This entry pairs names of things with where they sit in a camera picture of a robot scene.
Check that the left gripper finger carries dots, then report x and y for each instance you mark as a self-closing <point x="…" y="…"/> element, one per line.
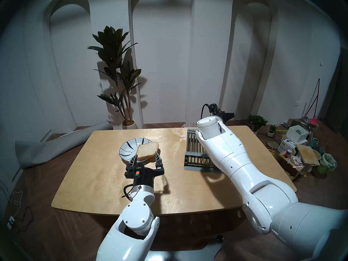
<point x="158" y="164"/>
<point x="132" y="163"/>

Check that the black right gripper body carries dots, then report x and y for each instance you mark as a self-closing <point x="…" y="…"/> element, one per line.
<point x="224" y="115"/>

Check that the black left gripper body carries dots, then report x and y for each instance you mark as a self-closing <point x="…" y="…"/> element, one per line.
<point x="145" y="177"/>

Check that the blue striped ceramic plate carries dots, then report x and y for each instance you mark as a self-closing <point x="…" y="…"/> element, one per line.
<point x="127" y="150"/>

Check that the grey metal dish rack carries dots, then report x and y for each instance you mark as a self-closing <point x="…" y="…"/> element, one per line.
<point x="191" y="149"/>

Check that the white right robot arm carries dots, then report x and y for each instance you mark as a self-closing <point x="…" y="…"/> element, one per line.
<point x="244" y="170"/>

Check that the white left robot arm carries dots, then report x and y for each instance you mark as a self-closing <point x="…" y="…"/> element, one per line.
<point x="136" y="219"/>

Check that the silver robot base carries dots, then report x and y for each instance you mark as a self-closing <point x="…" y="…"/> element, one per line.
<point x="185" y="253"/>

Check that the slice of white bread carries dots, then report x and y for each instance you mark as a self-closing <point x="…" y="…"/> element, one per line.
<point x="147" y="150"/>

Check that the small bushy potted plant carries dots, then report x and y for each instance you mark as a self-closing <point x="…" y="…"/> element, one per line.
<point x="257" y="121"/>

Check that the woven wicker basket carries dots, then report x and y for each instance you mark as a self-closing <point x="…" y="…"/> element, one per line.
<point x="190" y="124"/>

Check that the tiny potted plant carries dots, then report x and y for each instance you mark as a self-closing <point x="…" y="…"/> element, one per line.
<point x="272" y="129"/>

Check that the grey ceramic plate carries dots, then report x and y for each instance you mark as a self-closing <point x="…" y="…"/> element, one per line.
<point x="272" y="144"/>

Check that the golden patterned plate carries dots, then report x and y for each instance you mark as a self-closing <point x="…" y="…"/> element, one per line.
<point x="273" y="153"/>

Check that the white and yellow carton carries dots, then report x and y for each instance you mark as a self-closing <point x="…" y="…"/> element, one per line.
<point x="285" y="146"/>

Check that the small red lidded jar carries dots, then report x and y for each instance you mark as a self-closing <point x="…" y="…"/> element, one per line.
<point x="287" y="154"/>

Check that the white open box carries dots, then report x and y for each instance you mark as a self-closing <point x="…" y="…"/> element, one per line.
<point x="297" y="134"/>

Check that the low wooden stool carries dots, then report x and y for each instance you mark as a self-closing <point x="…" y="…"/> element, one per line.
<point x="286" y="165"/>

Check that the pink dustpan brush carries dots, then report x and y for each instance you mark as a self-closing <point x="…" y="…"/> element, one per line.
<point x="313" y="121"/>

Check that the wooden cutting board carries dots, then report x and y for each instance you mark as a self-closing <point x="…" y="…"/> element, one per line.
<point x="307" y="154"/>

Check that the rolled grey floor mat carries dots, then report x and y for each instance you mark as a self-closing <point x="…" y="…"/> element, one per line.
<point x="40" y="154"/>

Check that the teal ceramic jug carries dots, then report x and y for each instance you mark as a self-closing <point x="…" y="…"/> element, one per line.
<point x="315" y="142"/>

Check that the beige round bowl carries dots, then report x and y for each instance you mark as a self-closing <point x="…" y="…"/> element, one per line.
<point x="317" y="154"/>

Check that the tall potted leafy plant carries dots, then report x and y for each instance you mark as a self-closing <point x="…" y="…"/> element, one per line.
<point x="111" y="51"/>

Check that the dark grey door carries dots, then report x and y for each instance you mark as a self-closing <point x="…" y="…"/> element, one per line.
<point x="339" y="89"/>

